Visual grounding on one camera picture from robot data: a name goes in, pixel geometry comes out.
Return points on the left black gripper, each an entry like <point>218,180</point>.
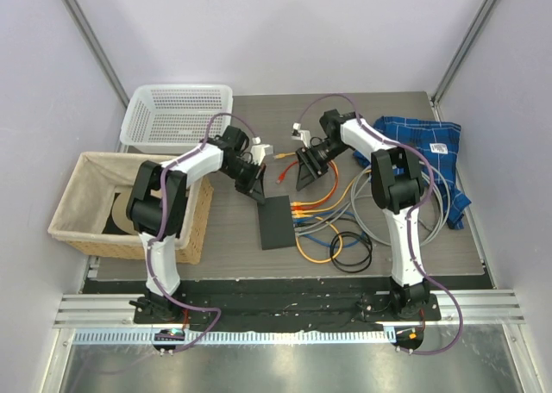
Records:
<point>257,191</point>

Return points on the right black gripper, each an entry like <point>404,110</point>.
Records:
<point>305,176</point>

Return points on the black network switch box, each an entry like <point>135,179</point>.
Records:
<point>276,224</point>

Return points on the blue plaid cloth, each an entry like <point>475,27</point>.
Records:
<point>439,143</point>

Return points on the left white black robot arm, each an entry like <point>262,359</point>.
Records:
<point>158,202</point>

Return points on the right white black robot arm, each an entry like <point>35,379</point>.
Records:
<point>397,189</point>

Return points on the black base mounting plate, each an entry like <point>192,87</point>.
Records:
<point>279,295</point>

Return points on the white perforated plastic basket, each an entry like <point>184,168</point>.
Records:
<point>172,118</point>

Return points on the brown tape roll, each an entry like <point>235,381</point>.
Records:
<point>122,224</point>

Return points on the wicker basket with liner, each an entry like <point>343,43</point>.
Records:
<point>87,201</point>

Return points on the white slotted cable duct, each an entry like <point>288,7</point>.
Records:
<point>171,337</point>

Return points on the aluminium frame rail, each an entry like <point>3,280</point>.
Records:
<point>291,312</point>

